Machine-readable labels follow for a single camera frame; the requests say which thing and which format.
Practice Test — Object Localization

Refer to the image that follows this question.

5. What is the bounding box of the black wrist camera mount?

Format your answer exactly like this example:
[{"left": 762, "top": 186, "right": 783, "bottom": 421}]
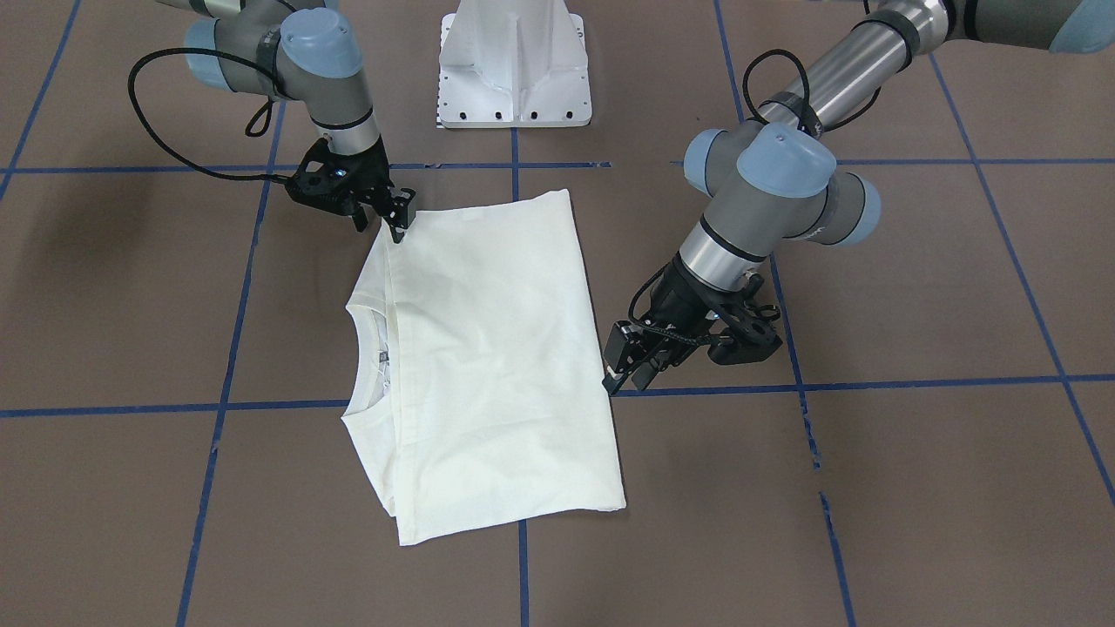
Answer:
[
  {"left": 708, "top": 273, "right": 783, "bottom": 366},
  {"left": 283, "top": 144, "right": 358, "bottom": 218}
]

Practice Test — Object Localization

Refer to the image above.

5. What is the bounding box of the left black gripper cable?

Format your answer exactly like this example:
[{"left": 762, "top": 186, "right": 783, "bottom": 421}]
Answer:
[{"left": 627, "top": 48, "right": 824, "bottom": 327}]

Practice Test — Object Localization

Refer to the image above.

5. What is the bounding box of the cream long sleeve shirt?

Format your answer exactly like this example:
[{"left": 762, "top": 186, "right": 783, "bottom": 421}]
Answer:
[{"left": 342, "top": 189, "right": 626, "bottom": 546}]

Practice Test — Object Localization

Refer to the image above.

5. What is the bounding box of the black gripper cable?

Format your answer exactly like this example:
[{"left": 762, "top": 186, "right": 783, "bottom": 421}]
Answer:
[
  {"left": 627, "top": 48, "right": 824, "bottom": 327},
  {"left": 127, "top": 49, "right": 301, "bottom": 183}
]

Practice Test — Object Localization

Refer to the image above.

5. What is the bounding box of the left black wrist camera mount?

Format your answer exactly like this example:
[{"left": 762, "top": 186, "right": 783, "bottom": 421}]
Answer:
[{"left": 708, "top": 273, "right": 783, "bottom": 366}]

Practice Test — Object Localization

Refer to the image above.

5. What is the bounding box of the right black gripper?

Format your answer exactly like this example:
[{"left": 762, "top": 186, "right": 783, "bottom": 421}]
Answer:
[{"left": 314, "top": 139, "right": 416, "bottom": 245}]

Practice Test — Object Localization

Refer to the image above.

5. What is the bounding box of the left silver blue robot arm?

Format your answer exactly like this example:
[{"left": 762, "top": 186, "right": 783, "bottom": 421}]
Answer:
[{"left": 602, "top": 1, "right": 1112, "bottom": 395}]

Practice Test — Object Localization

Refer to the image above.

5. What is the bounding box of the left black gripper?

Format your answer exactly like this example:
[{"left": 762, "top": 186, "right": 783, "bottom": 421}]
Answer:
[{"left": 602, "top": 254, "right": 720, "bottom": 396}]

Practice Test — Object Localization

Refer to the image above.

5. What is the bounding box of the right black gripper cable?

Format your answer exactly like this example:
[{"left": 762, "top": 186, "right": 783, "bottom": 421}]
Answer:
[{"left": 127, "top": 49, "right": 301, "bottom": 183}]

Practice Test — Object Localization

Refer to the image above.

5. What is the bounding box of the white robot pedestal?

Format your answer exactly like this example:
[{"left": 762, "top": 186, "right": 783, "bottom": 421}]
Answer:
[{"left": 436, "top": 1, "right": 593, "bottom": 131}]

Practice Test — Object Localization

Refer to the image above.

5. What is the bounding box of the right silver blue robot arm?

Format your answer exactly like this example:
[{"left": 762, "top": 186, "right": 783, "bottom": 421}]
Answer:
[{"left": 174, "top": 1, "right": 416, "bottom": 242}]

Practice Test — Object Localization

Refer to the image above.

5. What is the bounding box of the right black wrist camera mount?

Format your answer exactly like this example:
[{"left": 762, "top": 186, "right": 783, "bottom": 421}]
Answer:
[{"left": 283, "top": 144, "right": 358, "bottom": 218}]

